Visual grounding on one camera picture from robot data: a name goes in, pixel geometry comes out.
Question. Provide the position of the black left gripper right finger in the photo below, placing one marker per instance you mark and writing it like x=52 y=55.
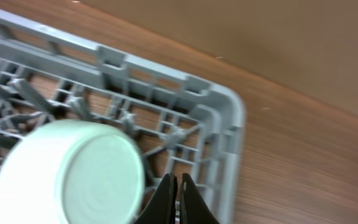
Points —
x=193 y=209

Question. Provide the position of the grey plastic dishwasher rack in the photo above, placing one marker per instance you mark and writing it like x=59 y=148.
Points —
x=182 y=123

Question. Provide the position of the green bowl with rice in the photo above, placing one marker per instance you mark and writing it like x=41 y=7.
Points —
x=74 y=172

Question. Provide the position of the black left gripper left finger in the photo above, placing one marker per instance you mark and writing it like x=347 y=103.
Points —
x=161 y=206

